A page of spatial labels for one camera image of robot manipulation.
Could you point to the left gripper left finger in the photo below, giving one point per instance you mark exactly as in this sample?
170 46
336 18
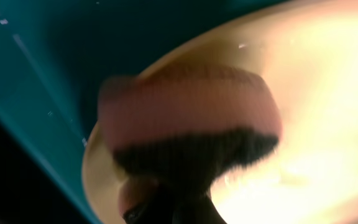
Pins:
158 209

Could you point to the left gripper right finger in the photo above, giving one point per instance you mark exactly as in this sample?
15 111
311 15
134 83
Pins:
199 210

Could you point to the green scrubbing sponge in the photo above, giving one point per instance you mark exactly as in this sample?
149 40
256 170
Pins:
184 127

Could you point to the yellow-green plate top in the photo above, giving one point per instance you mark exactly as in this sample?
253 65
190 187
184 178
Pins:
307 54

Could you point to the black plastic tray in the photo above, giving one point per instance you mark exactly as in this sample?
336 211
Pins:
26 194

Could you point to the teal plastic tray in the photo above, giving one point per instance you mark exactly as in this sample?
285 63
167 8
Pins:
55 53

